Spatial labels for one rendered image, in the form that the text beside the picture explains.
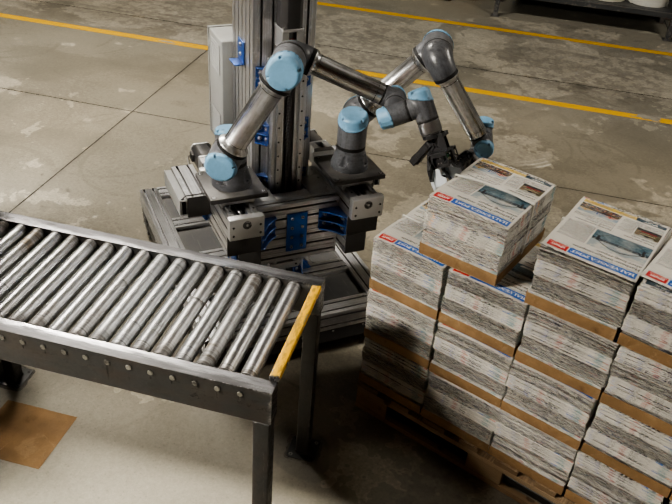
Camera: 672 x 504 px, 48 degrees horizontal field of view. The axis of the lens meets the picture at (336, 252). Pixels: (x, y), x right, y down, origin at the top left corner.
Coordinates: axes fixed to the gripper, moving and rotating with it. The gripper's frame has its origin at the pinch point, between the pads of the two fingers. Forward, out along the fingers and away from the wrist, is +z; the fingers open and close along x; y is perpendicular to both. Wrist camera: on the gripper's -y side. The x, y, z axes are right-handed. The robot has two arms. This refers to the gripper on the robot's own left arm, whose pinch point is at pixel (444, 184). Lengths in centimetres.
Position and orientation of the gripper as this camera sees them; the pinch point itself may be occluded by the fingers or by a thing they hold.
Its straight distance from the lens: 294.4
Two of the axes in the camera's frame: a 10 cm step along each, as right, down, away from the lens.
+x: 8.2, 3.7, -4.3
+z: -5.6, 4.3, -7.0
